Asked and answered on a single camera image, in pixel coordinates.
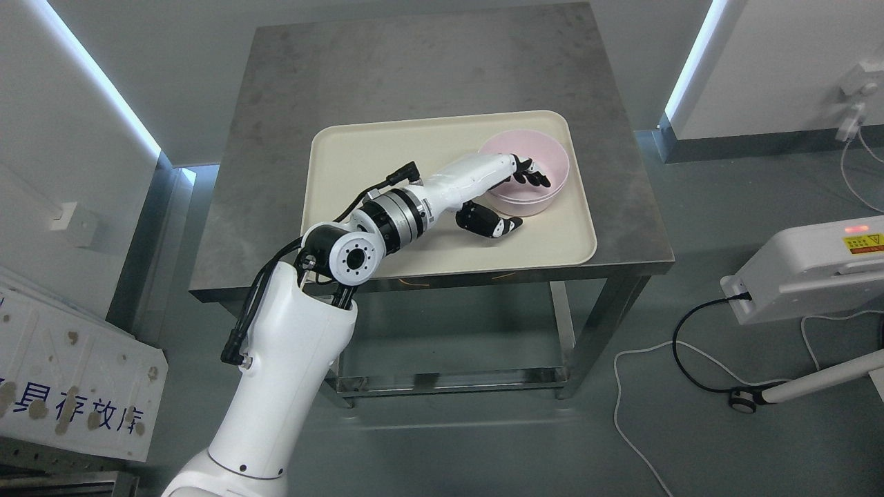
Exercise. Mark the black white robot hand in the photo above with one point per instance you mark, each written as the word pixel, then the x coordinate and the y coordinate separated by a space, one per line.
pixel 456 186

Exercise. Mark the pink bowl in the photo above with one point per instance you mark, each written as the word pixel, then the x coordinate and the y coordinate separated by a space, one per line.
pixel 512 207
pixel 547 154

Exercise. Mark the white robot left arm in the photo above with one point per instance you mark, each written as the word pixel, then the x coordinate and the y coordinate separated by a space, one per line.
pixel 298 318

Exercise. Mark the cream plastic tray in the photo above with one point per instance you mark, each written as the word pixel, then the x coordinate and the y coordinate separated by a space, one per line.
pixel 346 159

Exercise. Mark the stainless steel table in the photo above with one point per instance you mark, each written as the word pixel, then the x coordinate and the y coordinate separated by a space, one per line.
pixel 301 78

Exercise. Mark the white stand leg with caster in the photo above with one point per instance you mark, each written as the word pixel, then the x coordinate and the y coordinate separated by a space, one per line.
pixel 747 399

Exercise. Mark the white machine with warning label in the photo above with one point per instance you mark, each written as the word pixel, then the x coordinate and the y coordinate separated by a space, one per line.
pixel 808 270

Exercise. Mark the white printed panel board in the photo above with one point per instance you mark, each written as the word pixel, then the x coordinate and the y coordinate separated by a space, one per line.
pixel 72 381

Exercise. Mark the white wall socket box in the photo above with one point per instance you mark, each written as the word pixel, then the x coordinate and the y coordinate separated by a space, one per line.
pixel 76 224

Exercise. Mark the white wall plug adapter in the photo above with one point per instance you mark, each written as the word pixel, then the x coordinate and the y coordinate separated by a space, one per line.
pixel 858 85

